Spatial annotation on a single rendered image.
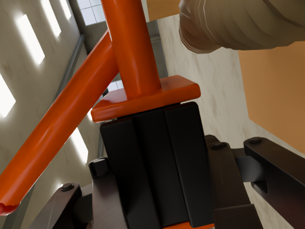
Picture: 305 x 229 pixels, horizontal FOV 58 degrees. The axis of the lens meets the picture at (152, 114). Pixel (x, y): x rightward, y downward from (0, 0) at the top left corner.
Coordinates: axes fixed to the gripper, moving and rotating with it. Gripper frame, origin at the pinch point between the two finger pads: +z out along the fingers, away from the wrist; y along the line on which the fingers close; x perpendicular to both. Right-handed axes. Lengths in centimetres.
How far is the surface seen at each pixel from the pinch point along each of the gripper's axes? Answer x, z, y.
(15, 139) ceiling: -82, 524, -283
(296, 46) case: 4.6, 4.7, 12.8
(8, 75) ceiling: 46, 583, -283
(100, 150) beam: -314, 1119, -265
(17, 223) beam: -202, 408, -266
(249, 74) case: 1.8, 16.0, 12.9
